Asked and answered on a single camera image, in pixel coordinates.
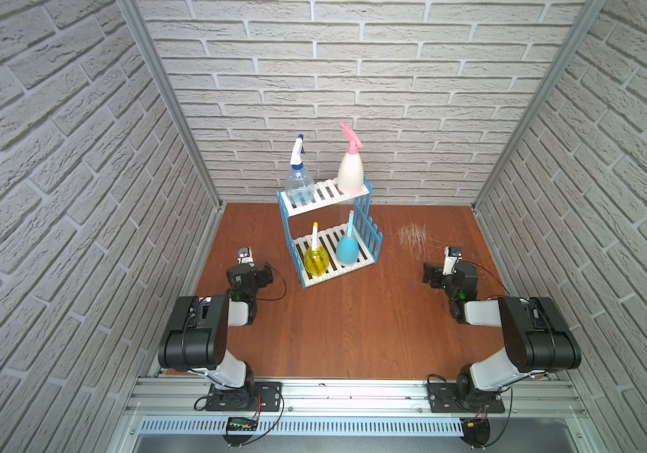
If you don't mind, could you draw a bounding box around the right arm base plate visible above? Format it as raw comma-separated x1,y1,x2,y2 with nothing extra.
425,382,506,414

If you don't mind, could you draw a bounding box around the white pink spray bottle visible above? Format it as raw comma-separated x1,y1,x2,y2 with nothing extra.
337,123,364,194

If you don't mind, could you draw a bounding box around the clear blue spray bottle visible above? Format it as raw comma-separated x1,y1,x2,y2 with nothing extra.
284,134,315,207

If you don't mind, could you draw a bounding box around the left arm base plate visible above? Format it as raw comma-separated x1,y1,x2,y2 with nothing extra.
203,381,283,413

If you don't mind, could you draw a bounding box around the yellow spray bottle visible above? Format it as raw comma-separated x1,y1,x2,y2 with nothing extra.
304,222,330,277

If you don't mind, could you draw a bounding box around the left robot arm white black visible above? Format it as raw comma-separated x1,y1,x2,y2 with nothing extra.
157,262,274,399

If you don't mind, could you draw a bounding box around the blue white wooden shelf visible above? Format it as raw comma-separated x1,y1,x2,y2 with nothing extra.
276,179,383,289

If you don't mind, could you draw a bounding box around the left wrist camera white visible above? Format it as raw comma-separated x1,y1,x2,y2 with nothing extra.
238,247,255,266

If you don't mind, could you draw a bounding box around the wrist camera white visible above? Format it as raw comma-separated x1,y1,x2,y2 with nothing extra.
238,247,255,266
442,247,462,276

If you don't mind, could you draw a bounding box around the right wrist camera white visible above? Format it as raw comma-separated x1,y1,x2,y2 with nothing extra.
442,247,462,276

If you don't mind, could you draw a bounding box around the black round connector box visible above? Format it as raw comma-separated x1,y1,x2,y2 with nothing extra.
461,419,491,448

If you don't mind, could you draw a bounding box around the aluminium front rail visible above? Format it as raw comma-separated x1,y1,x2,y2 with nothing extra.
123,377,589,438

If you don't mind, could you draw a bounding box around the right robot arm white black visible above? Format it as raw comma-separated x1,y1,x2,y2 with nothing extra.
423,262,582,403

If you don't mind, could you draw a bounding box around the teal pink spray bottle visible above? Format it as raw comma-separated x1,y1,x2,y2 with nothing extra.
336,210,359,266

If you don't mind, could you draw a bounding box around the small green circuit board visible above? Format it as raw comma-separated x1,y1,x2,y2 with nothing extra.
225,417,259,432

